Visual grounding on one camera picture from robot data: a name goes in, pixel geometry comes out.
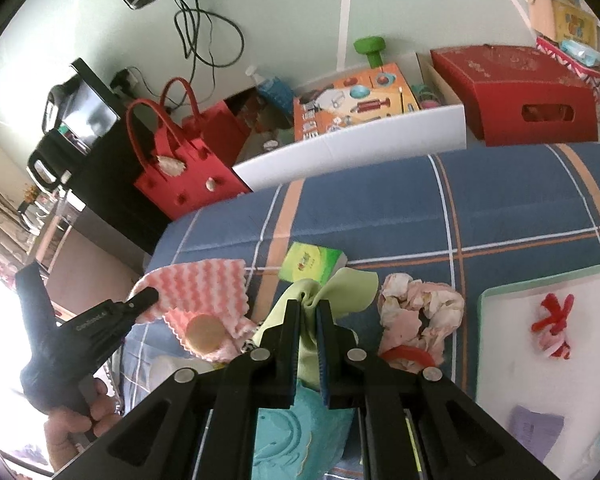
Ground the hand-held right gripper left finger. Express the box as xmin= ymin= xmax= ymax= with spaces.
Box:
xmin=50 ymin=299 xmax=302 ymax=480

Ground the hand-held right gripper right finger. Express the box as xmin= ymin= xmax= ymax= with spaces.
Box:
xmin=316 ymin=299 xmax=563 ymax=480

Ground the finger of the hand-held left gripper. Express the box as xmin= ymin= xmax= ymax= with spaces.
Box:
xmin=124 ymin=286 xmax=160 ymax=324

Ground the pink wavy cloth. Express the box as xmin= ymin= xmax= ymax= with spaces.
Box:
xmin=130 ymin=258 xmax=258 ymax=363

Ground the beige round puff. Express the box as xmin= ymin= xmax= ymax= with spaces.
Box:
xmin=186 ymin=314 xmax=226 ymax=353

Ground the yellow-green cloth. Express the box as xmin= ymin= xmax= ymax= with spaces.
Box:
xmin=252 ymin=268 xmax=378 ymax=396

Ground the pink scrunchie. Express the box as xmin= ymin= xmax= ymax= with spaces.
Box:
xmin=377 ymin=273 xmax=466 ymax=366

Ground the green yellow sponge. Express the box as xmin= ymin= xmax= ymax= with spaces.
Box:
xmin=404 ymin=407 xmax=426 ymax=476

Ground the teal rimmed white tray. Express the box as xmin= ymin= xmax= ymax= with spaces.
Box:
xmin=475 ymin=260 xmax=600 ymax=480

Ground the purple packet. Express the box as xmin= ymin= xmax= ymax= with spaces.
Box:
xmin=509 ymin=405 xmax=566 ymax=461

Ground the red white hair tie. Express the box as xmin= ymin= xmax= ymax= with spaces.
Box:
xmin=530 ymin=292 xmax=576 ymax=361

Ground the person's left hand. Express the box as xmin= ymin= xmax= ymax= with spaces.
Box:
xmin=44 ymin=379 xmax=125 ymax=474

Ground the wooden sideboard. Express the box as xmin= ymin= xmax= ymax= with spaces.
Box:
xmin=30 ymin=200 xmax=146 ymax=321

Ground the red hair band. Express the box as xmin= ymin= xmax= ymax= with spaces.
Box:
xmin=380 ymin=344 xmax=437 ymax=374

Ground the teal plastic box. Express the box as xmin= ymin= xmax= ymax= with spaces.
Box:
xmin=252 ymin=385 xmax=363 ymax=480

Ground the green packet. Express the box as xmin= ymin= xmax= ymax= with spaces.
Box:
xmin=278 ymin=242 xmax=348 ymax=283

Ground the black cabinet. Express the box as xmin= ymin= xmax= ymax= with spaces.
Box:
xmin=62 ymin=110 xmax=181 ymax=256

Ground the patterned curtain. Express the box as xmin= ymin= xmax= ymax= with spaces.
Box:
xmin=0 ymin=170 xmax=31 ymax=281

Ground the red felt bag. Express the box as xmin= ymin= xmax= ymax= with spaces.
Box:
xmin=125 ymin=77 xmax=253 ymax=222

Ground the black coffee maker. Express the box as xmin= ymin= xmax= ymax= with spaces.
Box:
xmin=27 ymin=57 xmax=123 ymax=193

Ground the white foam board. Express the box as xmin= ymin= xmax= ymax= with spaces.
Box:
xmin=232 ymin=105 xmax=468 ymax=193

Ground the blue plaid blanket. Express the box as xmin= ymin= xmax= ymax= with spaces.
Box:
xmin=115 ymin=142 xmax=600 ymax=480

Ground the blue bottle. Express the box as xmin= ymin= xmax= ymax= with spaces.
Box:
xmin=245 ymin=66 xmax=296 ymax=113

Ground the orange toy box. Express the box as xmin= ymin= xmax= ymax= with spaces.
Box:
xmin=292 ymin=62 xmax=421 ymax=143

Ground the open cardboard box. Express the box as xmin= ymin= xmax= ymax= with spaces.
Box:
xmin=414 ymin=51 xmax=465 ymax=111

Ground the green dumbbell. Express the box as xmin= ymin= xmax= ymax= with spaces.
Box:
xmin=352 ymin=35 xmax=391 ymax=68

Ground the red cardboard box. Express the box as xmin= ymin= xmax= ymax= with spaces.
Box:
xmin=430 ymin=45 xmax=600 ymax=147

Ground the light blue packet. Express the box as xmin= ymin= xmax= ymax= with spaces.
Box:
xmin=560 ymin=37 xmax=600 ymax=68

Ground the beige small bag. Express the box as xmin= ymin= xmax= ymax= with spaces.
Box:
xmin=525 ymin=0 xmax=600 ymax=43

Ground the wall socket with plug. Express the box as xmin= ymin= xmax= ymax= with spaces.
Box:
xmin=111 ymin=66 xmax=142 ymax=97

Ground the black cable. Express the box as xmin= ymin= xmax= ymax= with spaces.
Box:
xmin=172 ymin=0 xmax=246 ymax=68

